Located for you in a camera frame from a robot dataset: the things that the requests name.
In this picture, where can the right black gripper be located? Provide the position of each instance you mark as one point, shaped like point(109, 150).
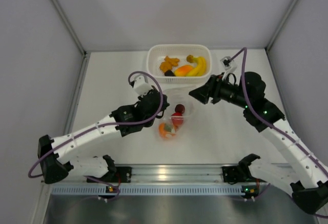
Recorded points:
point(212, 90)

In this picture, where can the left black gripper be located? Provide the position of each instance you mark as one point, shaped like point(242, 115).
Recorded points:
point(165, 106)

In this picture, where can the yellow fake banana bunch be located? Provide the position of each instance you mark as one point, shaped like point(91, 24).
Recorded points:
point(201, 67)

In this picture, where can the orange yellow fake mango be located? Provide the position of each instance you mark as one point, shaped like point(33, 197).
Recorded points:
point(183, 70)

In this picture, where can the red fake fruit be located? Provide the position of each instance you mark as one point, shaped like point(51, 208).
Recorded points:
point(177, 119)

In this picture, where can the clear zip top bag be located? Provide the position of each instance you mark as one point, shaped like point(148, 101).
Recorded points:
point(179, 96)

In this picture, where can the orange fake carrot slices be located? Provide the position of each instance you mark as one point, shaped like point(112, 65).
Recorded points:
point(166, 131)

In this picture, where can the dark fake plum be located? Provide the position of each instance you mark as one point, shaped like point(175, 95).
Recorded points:
point(169, 73)

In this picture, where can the orange fake food piece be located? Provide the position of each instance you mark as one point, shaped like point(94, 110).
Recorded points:
point(168, 64)

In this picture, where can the dark red fake fig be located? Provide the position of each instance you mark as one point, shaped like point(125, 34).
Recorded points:
point(179, 108)

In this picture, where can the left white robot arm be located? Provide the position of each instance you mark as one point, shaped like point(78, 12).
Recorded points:
point(58, 156)

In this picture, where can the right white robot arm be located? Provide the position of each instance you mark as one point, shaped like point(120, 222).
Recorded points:
point(307, 184)

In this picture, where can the white perforated plastic basket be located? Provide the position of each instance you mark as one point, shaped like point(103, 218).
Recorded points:
point(157, 54)

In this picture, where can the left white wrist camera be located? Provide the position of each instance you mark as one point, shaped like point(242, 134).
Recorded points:
point(140, 85)

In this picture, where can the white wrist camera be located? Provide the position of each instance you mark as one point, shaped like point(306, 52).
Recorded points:
point(228, 64)
point(140, 85)

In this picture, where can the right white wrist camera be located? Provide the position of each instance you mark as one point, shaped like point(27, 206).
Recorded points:
point(228, 64)

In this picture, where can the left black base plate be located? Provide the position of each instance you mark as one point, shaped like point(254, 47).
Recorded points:
point(119, 175)

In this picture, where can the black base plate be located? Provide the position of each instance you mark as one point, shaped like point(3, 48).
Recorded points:
point(119, 175)
point(236, 174)

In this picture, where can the aluminium mounting rail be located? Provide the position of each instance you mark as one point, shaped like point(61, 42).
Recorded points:
point(179, 174)

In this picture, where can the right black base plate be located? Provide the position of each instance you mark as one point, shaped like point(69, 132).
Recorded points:
point(236, 174)

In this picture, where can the slotted grey cable duct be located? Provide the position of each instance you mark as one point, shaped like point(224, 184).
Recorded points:
point(150, 190)

